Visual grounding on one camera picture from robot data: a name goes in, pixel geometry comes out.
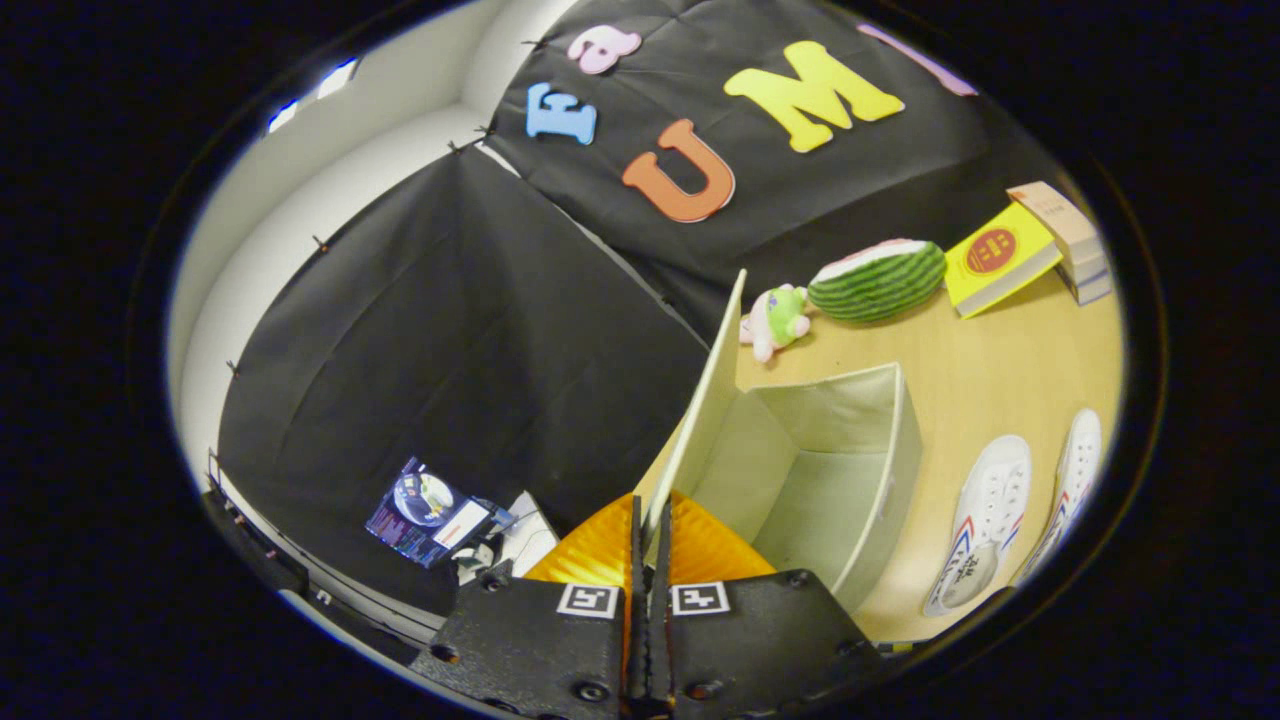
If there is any beige fabric storage box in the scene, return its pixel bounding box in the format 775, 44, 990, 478
640, 268, 923, 613

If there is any yellow book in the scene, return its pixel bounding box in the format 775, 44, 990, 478
944, 200, 1063, 319

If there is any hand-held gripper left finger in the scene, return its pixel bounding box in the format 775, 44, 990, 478
410, 492, 643, 720

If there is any white flat desk item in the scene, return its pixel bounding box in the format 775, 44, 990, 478
500, 490, 561, 577

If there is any black backdrop cloth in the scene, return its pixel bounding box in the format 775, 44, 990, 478
215, 0, 1076, 616

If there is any tan cover book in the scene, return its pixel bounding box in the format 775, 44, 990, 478
1006, 181, 1101, 263

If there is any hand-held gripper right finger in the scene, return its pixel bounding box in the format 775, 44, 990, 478
645, 490, 883, 720

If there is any white striped canvas shoe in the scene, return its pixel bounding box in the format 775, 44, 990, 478
922, 434, 1033, 618
1015, 408, 1103, 586

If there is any ceiling light panel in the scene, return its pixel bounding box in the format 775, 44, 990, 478
265, 57, 359, 136

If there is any watermelon slice plush toy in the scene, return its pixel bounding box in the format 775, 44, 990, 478
806, 238, 948, 323

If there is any pink and green plush toy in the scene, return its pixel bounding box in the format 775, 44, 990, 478
740, 284, 813, 364

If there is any dark computer screen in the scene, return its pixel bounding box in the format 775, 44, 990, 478
365, 457, 516, 569

